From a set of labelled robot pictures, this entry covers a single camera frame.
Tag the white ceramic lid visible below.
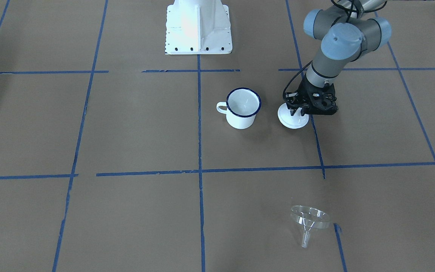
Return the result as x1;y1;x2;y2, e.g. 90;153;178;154
278;103;309;129

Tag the clear plastic funnel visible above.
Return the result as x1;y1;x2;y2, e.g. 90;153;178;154
290;205;331;248

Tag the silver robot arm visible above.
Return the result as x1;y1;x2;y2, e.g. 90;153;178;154
303;0;392;88

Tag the white enamel mug blue rim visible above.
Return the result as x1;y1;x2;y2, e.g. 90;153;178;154
216;88;261;130

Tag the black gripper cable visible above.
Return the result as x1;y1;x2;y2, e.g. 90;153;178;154
282;60;313;110

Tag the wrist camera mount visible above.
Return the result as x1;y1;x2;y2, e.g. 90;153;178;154
298;80;338;116

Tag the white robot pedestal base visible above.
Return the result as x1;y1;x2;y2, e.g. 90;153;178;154
165;0;233;55

